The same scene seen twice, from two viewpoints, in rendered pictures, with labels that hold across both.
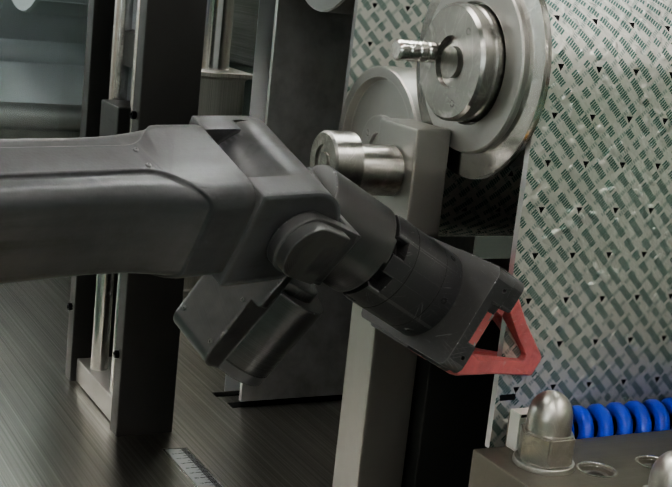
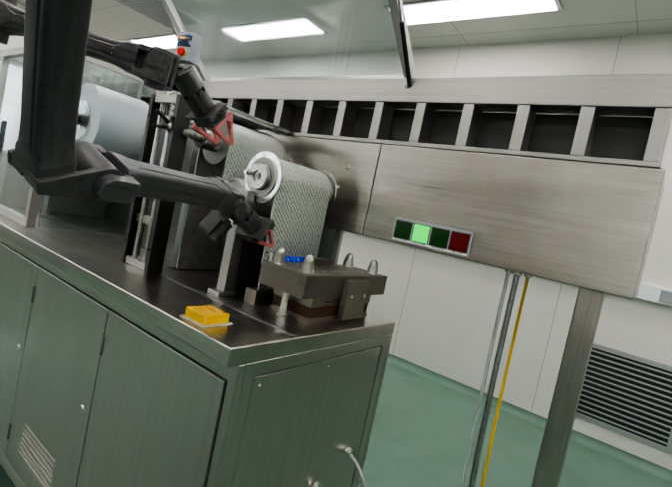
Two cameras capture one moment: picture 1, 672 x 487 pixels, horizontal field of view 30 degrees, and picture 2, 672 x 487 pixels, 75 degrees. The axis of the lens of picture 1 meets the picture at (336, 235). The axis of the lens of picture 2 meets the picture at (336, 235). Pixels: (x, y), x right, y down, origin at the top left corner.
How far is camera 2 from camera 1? 0.50 m
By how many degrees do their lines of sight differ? 27
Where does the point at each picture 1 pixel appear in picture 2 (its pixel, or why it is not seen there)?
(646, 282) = (295, 230)
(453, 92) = (258, 182)
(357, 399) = (228, 255)
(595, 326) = (285, 238)
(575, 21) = (286, 169)
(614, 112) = (292, 190)
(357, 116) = not seen: hidden behind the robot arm
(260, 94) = not seen: hidden behind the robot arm
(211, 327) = (210, 226)
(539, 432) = (278, 255)
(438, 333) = (257, 233)
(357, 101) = not seen: hidden behind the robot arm
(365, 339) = (231, 240)
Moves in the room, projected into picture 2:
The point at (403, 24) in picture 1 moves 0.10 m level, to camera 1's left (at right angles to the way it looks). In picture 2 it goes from (235, 169) to (203, 161)
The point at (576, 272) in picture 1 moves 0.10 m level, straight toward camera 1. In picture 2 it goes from (282, 225) to (286, 228)
